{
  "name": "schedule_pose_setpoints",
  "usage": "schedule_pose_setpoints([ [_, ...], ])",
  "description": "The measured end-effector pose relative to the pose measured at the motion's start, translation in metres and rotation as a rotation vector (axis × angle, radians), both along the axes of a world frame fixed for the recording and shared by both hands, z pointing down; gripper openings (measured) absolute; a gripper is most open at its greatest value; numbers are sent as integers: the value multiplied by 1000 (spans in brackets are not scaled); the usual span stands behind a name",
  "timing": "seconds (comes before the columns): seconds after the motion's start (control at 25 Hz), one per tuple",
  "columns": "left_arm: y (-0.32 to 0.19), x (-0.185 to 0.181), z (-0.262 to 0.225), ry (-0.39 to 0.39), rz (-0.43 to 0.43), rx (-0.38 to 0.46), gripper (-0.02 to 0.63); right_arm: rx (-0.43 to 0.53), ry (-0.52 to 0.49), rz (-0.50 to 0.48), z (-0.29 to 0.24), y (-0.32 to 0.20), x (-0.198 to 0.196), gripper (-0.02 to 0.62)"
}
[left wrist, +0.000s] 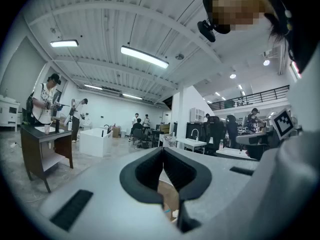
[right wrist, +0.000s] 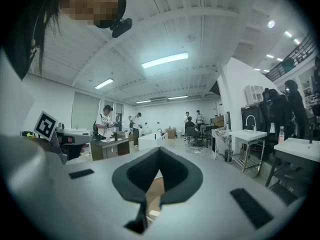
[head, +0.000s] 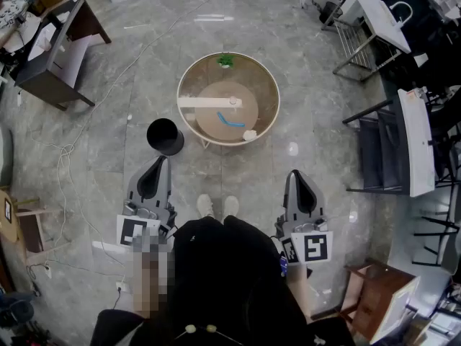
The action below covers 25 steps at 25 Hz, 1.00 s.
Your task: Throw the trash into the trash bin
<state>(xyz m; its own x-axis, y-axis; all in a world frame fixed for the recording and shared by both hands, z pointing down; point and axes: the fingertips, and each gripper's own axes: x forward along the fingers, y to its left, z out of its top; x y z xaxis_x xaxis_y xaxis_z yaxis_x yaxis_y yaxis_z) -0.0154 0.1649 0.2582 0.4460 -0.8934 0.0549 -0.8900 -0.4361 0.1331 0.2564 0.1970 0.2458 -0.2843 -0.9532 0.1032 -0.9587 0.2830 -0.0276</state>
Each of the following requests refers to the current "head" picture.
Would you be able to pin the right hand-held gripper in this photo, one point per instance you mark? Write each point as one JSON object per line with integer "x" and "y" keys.
{"x": 311, "y": 245}

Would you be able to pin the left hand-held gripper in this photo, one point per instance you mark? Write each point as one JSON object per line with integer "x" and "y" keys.
{"x": 138, "y": 229}

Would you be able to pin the black waste bin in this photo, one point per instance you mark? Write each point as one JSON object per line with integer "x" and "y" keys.
{"x": 164, "y": 135}

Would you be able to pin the white tissue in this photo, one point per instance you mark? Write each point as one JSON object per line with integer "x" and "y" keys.
{"x": 249, "y": 135}

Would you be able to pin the person's right forearm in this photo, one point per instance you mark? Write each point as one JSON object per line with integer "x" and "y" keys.
{"x": 300, "y": 287}

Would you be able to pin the person's left forearm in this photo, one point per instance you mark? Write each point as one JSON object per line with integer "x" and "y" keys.
{"x": 149, "y": 283}

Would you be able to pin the round glass coffee table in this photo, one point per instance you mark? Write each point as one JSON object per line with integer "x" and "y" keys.
{"x": 216, "y": 81}

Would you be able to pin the person's left white shoe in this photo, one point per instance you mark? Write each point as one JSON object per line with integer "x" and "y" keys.
{"x": 205, "y": 205}

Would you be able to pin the person's white shoe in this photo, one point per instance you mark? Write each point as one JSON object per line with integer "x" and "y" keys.
{"x": 231, "y": 205}
{"x": 205, "y": 205}

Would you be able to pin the person's right white shoe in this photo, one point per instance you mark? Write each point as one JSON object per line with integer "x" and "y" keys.
{"x": 231, "y": 205}

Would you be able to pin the person's right leg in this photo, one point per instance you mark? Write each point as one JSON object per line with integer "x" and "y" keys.
{"x": 252, "y": 265}

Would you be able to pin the person's leg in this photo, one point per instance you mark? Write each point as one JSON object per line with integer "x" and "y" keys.
{"x": 252, "y": 265}
{"x": 198, "y": 265}

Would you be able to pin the person's left leg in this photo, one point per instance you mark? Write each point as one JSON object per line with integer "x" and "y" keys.
{"x": 198, "y": 265}

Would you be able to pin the white power strip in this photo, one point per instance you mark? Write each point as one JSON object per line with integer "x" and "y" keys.
{"x": 122, "y": 287}

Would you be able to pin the brown wooden side table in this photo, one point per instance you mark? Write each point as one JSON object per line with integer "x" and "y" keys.
{"x": 381, "y": 290}

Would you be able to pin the white board panel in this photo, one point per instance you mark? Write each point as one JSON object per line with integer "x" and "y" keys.
{"x": 417, "y": 139}

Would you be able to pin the light wooden stool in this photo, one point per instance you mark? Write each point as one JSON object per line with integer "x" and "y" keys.
{"x": 30, "y": 229}

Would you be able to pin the small green potted plant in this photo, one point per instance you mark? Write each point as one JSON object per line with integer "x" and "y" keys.
{"x": 225, "y": 60}

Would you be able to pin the dark brown desk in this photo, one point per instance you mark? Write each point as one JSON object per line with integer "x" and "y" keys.
{"x": 39, "y": 78}

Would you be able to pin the person's black top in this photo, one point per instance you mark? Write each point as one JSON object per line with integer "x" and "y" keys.
{"x": 119, "y": 328}

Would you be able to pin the round wooden table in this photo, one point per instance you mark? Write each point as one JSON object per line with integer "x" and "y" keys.
{"x": 3, "y": 233}

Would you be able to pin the black mesh basket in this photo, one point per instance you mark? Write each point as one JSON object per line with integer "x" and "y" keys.
{"x": 329, "y": 11}

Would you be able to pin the dark bag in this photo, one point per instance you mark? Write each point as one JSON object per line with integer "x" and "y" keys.
{"x": 16, "y": 310}

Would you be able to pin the white sink counter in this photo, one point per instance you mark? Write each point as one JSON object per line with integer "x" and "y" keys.
{"x": 374, "y": 9}

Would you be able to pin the white curved faucet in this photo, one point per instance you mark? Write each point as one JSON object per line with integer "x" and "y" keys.
{"x": 400, "y": 2}

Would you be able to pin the black frame chair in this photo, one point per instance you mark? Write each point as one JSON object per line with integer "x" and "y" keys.
{"x": 374, "y": 150}

